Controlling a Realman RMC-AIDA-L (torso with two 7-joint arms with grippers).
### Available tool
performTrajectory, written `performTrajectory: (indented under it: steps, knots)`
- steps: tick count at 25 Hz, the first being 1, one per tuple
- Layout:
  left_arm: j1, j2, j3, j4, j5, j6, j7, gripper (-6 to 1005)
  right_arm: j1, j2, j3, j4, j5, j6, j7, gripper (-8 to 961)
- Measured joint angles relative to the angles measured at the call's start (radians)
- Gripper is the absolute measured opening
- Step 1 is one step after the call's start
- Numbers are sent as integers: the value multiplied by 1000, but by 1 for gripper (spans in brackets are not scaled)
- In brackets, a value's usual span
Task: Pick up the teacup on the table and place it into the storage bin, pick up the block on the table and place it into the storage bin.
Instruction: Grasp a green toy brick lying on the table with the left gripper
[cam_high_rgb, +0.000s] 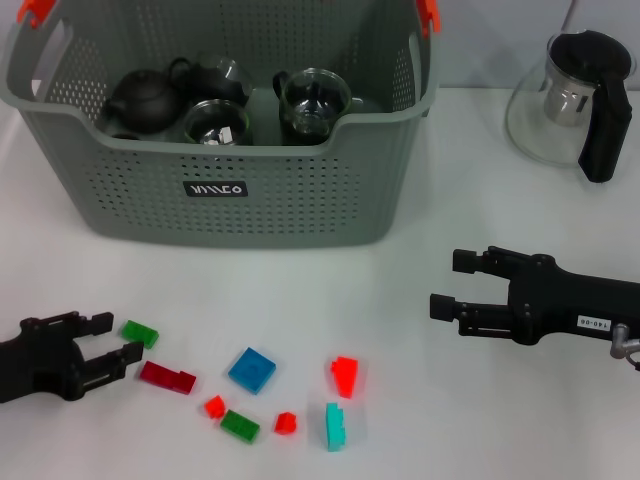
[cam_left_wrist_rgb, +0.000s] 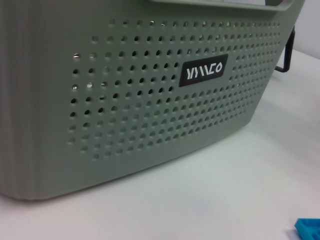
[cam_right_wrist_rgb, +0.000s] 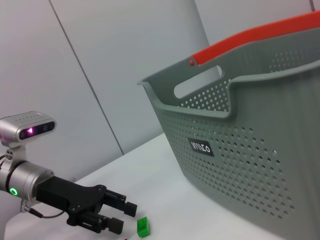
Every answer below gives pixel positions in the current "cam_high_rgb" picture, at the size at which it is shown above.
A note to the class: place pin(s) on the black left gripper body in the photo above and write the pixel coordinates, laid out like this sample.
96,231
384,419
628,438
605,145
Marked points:
35,365

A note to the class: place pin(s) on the red wedge building brick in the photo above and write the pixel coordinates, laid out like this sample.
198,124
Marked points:
346,377

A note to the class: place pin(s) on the green building brick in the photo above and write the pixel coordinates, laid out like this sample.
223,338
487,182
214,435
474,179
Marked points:
140,333
240,425

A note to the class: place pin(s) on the teal building brick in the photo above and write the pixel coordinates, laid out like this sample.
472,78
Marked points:
334,427

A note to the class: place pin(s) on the black clay teapot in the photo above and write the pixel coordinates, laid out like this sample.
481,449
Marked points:
142,102

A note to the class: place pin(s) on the dark red building brick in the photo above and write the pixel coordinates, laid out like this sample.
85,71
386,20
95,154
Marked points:
165,375

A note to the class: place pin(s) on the grey perforated storage basket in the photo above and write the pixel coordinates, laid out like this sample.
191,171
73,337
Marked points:
300,220

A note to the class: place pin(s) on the glass teacup with black base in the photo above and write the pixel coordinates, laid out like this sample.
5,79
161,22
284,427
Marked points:
312,105
200,122
292,139
210,80

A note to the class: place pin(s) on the blue square building brick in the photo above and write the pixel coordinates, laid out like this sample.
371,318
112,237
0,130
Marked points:
252,370

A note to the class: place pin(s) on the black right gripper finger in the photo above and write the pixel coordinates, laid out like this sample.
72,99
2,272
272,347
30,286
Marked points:
466,260
444,307

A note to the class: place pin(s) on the small red building brick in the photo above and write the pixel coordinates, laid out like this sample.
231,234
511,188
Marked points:
215,407
286,424

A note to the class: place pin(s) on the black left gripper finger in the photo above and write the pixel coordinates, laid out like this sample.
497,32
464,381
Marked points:
131,352
97,322

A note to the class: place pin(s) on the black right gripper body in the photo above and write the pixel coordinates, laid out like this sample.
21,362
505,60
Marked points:
560,300

